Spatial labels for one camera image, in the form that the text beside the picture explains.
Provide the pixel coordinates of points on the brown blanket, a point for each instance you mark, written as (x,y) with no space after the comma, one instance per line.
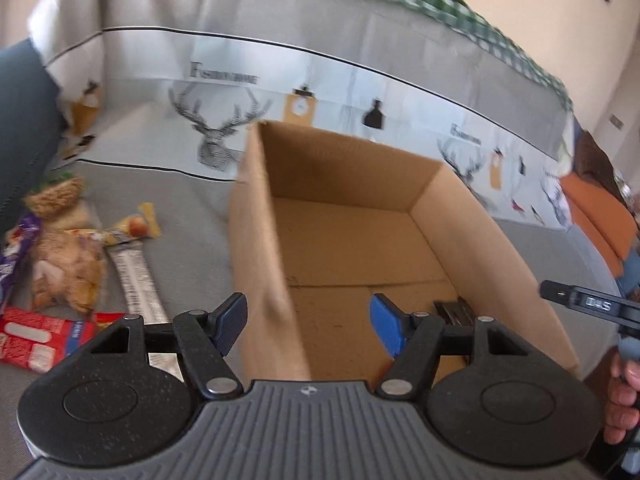
(597,162)

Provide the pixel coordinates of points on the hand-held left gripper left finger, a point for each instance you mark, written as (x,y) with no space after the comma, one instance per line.
(232,321)

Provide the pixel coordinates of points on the long silver snack packet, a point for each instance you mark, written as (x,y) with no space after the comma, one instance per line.
(137,280)

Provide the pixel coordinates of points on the yellow snack packet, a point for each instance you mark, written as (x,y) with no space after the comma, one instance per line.
(137,224)

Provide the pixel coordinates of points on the clear bag of brown cookies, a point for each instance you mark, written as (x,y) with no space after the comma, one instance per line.
(70,272)

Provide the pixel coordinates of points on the green checkered cloth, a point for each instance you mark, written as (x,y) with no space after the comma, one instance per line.
(450,7)

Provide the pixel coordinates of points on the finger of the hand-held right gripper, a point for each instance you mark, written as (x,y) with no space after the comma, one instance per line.
(595,302)

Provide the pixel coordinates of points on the red snack packet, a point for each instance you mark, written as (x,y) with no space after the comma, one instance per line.
(35,337)

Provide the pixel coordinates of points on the blue-grey cushion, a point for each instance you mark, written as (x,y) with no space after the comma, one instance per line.
(22,130)

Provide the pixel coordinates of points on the deer print cloth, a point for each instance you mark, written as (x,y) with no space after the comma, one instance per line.
(240,50)

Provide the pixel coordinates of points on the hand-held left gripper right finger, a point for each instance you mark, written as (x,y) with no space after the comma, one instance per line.
(387,325)

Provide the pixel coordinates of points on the cardboard box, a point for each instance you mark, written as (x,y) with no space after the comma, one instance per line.
(345,245)

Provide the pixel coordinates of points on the person's right hand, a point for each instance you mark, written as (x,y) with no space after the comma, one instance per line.
(622,405)

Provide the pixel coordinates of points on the purple snack packet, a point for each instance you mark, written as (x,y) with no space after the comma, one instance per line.
(17,247)

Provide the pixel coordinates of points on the orange cushion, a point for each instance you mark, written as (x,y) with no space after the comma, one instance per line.
(600,222)

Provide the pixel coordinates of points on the wall switch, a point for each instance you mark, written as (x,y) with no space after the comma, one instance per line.
(618,121)

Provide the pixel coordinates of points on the round rice cracker pack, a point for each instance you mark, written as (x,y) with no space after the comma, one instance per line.
(52,196)

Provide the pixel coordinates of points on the dark snack packet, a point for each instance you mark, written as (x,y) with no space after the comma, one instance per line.
(452,312)

